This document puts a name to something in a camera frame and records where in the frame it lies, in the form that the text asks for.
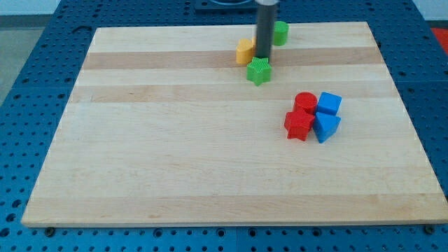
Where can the green cylinder block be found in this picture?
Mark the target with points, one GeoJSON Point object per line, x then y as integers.
{"type": "Point", "coordinates": [281, 29]}

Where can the green star block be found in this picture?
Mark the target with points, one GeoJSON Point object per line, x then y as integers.
{"type": "Point", "coordinates": [259, 71]}

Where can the blue cube block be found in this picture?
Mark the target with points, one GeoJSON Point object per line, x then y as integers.
{"type": "Point", "coordinates": [328, 103]}

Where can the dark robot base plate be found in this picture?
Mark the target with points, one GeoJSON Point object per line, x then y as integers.
{"type": "Point", "coordinates": [225, 5]}

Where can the blue triangle block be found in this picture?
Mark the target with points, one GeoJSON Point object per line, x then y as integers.
{"type": "Point", "coordinates": [325, 125]}

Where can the red star block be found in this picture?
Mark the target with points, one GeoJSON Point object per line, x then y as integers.
{"type": "Point", "coordinates": [298, 124]}

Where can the yellow heart block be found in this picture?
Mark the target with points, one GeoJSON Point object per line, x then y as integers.
{"type": "Point", "coordinates": [245, 50]}

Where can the light wooden board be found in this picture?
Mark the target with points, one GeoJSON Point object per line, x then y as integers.
{"type": "Point", "coordinates": [162, 128]}

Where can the red cylinder block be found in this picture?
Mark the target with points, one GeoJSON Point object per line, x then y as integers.
{"type": "Point", "coordinates": [305, 101]}

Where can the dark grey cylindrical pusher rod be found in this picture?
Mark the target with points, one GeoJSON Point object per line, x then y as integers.
{"type": "Point", "coordinates": [265, 19]}

